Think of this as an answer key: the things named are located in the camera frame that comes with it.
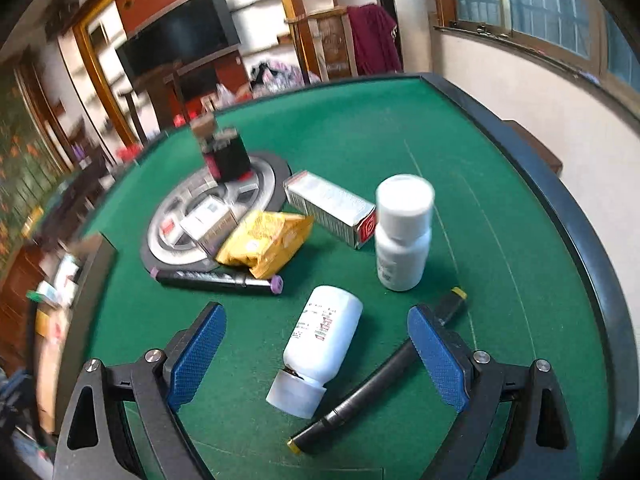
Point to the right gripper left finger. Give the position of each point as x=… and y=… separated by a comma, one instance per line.
x=190, y=354

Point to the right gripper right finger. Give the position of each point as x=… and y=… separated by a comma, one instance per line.
x=444, y=355

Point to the black marker yellow cap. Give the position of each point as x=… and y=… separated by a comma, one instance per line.
x=373, y=388

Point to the white bottle blue label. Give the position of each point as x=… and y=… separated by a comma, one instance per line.
x=315, y=351

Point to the yellow snack packet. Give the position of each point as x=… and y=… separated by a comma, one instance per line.
x=264, y=242

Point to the white pill bottle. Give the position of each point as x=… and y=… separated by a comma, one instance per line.
x=404, y=206

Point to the small grey carton box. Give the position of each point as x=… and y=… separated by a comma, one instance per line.
x=209, y=225

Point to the cardboard tray box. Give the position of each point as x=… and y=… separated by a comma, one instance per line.
x=69, y=329

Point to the long white medicine box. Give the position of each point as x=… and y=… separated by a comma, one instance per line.
x=344, y=214

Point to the round table centre console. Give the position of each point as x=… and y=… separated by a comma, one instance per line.
x=165, y=245

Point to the brown wooden stool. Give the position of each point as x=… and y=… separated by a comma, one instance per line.
x=551, y=160

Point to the wooden chair near television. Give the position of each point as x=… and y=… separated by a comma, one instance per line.
x=162, y=85

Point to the pile of clothes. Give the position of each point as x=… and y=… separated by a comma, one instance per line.
x=270, y=77

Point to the black television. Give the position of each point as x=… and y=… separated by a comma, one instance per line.
x=188, y=32

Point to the maroon cloth on chair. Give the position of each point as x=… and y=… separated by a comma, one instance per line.
x=373, y=34

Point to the wooden chair with cloth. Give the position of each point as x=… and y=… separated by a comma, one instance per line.
x=323, y=44

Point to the flower wall painting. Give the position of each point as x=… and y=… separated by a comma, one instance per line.
x=29, y=171

